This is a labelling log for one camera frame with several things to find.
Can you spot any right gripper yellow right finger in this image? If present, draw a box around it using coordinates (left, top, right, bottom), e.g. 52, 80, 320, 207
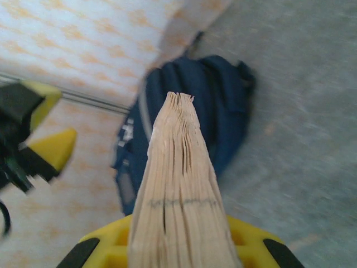
227, 214, 305, 268

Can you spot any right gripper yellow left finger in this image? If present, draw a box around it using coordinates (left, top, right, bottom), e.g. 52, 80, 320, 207
55, 216, 133, 268

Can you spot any yellow cover book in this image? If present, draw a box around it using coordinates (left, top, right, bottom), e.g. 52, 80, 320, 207
128, 92, 243, 268

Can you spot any navy blue student backpack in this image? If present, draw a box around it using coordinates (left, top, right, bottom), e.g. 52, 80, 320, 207
111, 54, 257, 217

